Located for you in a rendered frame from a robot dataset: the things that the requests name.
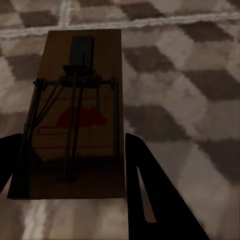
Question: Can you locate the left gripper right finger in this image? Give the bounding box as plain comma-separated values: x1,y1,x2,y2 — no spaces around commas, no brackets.
125,133,210,240

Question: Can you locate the mousetrap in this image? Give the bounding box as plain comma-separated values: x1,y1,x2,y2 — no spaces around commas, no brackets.
7,29,125,200

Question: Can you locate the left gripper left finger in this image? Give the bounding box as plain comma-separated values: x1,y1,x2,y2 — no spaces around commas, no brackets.
0,133,23,193

